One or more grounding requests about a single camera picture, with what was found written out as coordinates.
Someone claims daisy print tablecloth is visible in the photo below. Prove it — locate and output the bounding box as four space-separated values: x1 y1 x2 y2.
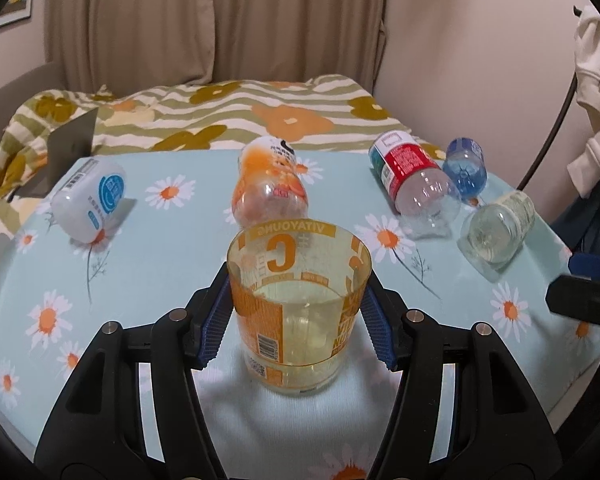
0 150 600 480

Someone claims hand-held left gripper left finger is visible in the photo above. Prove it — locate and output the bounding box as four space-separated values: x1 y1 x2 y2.
33 260 232 480

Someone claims clear ribbed plastic bottle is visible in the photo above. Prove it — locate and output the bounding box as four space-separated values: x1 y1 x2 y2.
460 191 536 269

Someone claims beige curtain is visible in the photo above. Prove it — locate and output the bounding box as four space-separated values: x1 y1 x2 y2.
44 0 392 95

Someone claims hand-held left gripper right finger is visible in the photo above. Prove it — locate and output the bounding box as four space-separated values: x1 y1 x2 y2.
360 266 566 480

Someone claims dark blue cloth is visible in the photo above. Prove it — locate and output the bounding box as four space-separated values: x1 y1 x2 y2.
551 170 600 261

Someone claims cream hanging garment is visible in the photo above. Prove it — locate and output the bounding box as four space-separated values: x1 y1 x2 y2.
567 6 600 198

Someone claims black curved pole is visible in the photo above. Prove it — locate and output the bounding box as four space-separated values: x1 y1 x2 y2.
518 71 579 192

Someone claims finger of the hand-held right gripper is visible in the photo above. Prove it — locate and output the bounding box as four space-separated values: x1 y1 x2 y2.
545 253 600 332

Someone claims red label clear plastic bottle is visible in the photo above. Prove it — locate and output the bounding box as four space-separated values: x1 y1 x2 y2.
369 130 462 237

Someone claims white plastic bottle blue label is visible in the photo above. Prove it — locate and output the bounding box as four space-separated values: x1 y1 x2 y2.
50 158 128 245

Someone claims striped floral blanket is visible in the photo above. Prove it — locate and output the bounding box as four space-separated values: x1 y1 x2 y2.
0 74 448 251

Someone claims grey laptop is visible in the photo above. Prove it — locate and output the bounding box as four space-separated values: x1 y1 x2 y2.
19 106 100 200

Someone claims orange label plastic bottle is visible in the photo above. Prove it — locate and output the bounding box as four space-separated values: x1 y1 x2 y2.
231 136 309 228

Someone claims yellow vitamin drink bottle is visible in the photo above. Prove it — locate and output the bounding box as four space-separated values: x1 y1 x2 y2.
226 220 373 397

